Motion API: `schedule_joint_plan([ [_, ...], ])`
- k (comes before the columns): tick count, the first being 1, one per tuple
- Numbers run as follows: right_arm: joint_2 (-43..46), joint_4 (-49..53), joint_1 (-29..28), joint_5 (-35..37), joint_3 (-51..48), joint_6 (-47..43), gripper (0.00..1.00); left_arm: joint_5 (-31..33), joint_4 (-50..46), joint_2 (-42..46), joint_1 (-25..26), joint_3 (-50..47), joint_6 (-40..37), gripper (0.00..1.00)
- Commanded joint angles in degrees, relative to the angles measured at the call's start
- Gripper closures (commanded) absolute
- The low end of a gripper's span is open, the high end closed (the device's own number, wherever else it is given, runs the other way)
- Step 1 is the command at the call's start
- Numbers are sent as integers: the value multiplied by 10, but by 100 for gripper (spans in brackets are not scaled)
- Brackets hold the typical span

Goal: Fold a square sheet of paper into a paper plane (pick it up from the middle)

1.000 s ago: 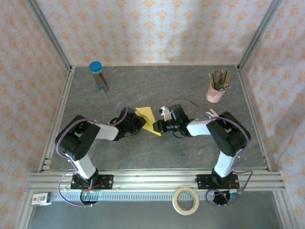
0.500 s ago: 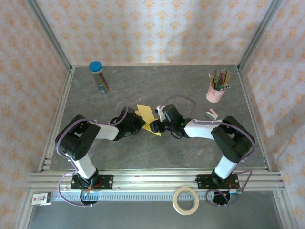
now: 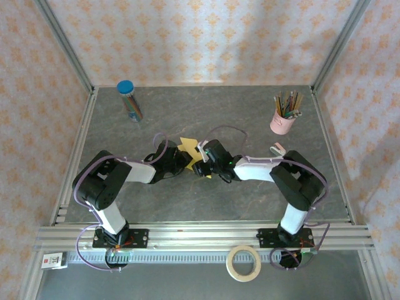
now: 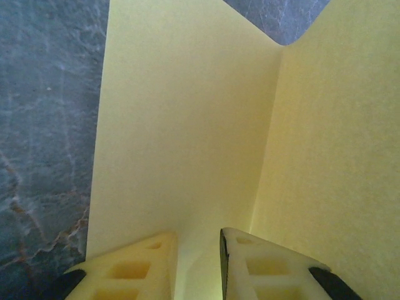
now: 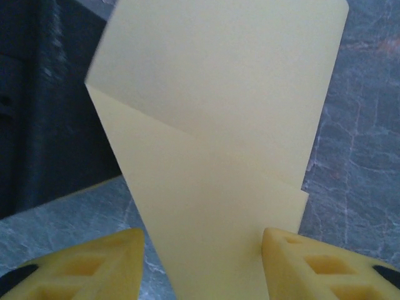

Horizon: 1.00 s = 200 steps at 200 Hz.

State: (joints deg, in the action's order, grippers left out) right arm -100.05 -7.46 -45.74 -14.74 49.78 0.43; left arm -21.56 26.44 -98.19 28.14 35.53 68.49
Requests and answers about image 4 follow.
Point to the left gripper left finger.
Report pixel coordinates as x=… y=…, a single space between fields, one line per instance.
x=131 y=272

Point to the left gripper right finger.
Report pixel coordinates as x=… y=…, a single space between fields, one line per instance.
x=268 y=272

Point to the yellow paper sheet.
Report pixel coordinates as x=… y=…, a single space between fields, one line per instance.
x=187 y=125

